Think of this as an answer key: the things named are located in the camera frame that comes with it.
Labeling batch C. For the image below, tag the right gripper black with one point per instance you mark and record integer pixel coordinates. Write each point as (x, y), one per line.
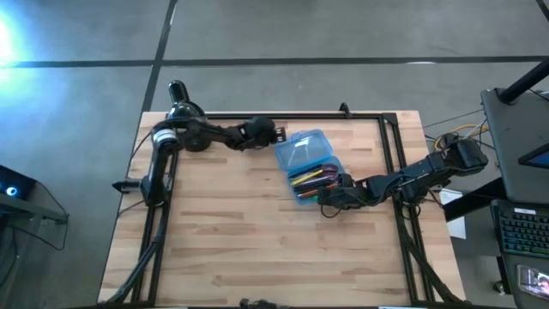
(343, 197)

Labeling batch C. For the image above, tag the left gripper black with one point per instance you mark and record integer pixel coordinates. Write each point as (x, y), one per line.
(259, 133)

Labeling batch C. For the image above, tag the blue plastic supply box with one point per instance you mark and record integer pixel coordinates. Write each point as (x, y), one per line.
(304, 148)

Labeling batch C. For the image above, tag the green marker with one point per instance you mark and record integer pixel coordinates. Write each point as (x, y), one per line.
(315, 198)

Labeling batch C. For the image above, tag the orange pencil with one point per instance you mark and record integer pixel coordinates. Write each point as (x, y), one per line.
(315, 192)

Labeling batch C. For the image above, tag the black pen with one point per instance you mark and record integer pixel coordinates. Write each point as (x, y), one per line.
(311, 184)
(305, 189)

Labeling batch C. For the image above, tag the colourful pens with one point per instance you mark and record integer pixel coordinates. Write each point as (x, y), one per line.
(322, 168)

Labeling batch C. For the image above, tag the yellow wooden pencil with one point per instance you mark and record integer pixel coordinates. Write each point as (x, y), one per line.
(306, 177)

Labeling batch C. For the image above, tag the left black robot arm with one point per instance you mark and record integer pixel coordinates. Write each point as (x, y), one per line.
(156, 171)

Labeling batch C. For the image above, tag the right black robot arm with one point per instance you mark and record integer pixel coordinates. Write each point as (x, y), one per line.
(412, 178)

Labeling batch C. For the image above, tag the black table clamp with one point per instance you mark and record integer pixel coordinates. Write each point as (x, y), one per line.
(344, 109)

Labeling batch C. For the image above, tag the white paper sheet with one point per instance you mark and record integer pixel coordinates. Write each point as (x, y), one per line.
(456, 223)

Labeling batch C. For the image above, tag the black cart leg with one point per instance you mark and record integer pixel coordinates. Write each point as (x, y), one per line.
(472, 201)

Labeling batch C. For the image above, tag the grey cart top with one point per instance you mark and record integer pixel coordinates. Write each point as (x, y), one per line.
(506, 141)

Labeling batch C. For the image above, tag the black keyboard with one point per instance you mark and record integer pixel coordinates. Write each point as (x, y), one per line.
(521, 229)

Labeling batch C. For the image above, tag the dark tablet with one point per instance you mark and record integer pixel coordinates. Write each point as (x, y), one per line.
(538, 159)

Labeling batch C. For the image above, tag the smartphone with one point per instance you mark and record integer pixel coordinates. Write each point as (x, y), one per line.
(534, 283)

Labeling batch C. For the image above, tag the black pole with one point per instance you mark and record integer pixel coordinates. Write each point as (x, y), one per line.
(525, 81)

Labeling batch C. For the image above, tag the black stand with blue light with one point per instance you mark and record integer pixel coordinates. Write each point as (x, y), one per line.
(17, 189)

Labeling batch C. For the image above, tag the black metal table frame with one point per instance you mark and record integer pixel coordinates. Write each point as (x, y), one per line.
(300, 116)

